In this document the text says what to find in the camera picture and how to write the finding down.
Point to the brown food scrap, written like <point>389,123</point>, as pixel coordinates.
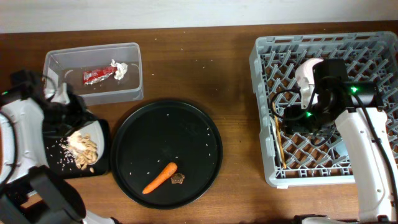
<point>177,178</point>

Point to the white plastic fork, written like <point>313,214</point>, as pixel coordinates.
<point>279,149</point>

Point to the white tissue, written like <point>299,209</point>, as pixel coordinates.
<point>121,69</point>

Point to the grey dishwasher rack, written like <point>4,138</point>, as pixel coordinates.
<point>369,56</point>

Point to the round black tray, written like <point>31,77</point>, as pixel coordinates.
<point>157,134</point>

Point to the wooden chopstick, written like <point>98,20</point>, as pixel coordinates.
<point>275,118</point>

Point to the blue plastic cup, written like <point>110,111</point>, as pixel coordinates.
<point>340,149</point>

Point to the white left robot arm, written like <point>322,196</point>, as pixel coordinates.
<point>30,191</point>

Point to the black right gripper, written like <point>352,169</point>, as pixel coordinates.
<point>291,121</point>

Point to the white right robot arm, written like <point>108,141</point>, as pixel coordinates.
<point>355,110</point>

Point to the clear plastic bin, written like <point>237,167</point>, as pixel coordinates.
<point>68,65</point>

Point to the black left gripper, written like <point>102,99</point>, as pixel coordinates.
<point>86,117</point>

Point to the orange carrot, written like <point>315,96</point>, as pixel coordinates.
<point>166,173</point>

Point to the rice and peanut shell pile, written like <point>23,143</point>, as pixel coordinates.
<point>67,157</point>

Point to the black rectangular tray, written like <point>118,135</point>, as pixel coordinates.
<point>53,154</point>

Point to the red snack wrapper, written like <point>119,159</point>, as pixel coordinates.
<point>97,75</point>

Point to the grey plate with food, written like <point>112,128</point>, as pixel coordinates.
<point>96,133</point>

